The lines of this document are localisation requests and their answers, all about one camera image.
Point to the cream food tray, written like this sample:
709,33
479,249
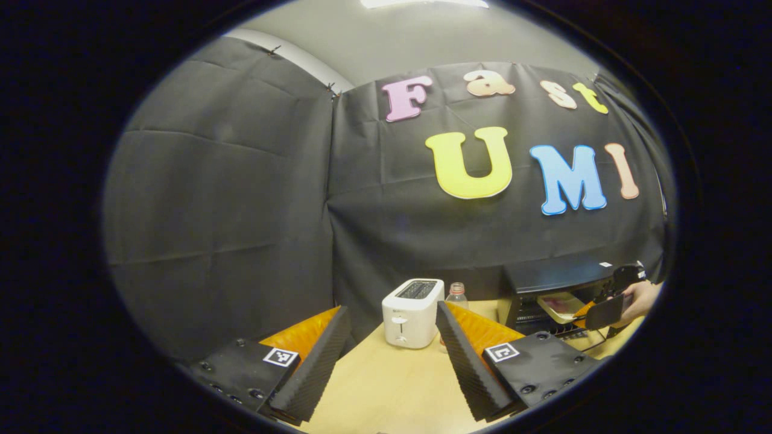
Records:
561,307

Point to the thin pale pole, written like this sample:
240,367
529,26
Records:
663,199

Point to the large ceiling light panel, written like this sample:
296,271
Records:
422,3

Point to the white toaster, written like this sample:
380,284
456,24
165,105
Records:
410,313

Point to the clear plastic bottle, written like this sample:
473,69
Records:
456,295

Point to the black backdrop cloth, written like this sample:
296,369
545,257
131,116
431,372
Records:
241,211

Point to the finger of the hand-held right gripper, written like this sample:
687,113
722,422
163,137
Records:
606,312

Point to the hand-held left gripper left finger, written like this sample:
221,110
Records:
316,367

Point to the black electric oven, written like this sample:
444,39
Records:
555,277

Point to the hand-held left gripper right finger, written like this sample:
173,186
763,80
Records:
467,367

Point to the pink donut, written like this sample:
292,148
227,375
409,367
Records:
558,300

